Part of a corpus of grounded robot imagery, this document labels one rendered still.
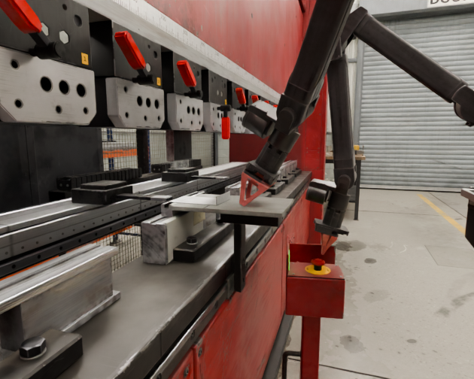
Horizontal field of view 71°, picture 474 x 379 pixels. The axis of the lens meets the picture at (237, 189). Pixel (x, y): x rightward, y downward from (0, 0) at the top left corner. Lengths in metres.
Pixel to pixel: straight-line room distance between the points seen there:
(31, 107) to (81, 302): 0.29
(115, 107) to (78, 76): 0.09
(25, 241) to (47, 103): 0.42
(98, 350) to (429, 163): 8.05
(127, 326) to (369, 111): 7.81
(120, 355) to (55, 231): 0.44
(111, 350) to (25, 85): 0.35
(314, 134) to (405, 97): 5.45
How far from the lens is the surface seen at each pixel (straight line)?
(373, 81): 8.23
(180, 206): 0.78
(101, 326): 0.58
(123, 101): 0.60
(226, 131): 0.97
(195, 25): 0.91
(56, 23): 0.52
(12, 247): 0.82
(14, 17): 0.45
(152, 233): 0.78
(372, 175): 8.19
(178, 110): 0.77
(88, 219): 0.96
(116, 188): 0.95
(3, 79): 0.45
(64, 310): 0.57
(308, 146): 2.94
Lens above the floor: 1.16
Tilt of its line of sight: 9 degrees down
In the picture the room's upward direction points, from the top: straight up
